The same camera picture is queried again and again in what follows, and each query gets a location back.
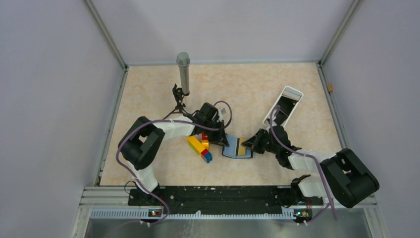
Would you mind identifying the dark blue card holder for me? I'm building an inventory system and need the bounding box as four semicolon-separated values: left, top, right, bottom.
221;134;253;159

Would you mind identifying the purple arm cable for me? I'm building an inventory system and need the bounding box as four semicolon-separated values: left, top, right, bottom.
268;104;339;221
115;100;233;226

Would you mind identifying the black mini tripod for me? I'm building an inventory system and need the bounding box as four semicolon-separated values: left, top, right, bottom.
163;84;192;119

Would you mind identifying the red blue toy brick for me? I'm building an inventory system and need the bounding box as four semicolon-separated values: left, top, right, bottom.
200;149;212;163

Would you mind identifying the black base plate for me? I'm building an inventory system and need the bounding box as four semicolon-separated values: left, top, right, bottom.
128;185;324;215

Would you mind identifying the aluminium frame rail left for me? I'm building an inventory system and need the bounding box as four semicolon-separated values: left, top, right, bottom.
83;0;129;186

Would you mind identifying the white card tray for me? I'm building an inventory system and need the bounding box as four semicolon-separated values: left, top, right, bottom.
262;86;304;128

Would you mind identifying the aluminium frame rail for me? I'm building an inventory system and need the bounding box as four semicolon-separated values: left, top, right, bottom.
83;0;129;186
316;0;364;148

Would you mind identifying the small brown cork piece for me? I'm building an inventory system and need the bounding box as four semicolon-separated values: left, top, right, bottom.
326;83;333;93

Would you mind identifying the aluminium frame rail right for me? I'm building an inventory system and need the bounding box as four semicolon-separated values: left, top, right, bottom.
316;0;364;148

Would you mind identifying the red yellow toy brick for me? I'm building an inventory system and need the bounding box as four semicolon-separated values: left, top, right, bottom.
201;133;210;150

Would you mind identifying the grey microphone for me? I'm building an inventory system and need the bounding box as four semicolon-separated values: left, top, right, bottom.
176;52;191;96

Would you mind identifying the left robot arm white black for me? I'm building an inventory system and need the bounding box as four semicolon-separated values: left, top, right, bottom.
116;103;231;205

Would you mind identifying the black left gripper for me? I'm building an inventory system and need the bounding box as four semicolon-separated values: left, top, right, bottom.
203;119;229;147

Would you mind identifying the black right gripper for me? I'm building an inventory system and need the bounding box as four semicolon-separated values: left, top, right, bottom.
241;128;279;155

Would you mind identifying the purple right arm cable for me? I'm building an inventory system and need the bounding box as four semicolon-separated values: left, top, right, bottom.
268;104;339;221

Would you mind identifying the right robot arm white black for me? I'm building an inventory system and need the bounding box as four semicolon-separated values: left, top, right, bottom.
242;125;380;208

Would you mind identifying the yellow green toy brick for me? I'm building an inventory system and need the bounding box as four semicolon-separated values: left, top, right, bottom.
187;136;207;155

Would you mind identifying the gold striped credit card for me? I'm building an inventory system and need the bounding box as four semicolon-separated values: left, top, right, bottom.
236;137;247;156

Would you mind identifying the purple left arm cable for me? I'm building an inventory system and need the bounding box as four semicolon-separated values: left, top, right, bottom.
115;100;233;226

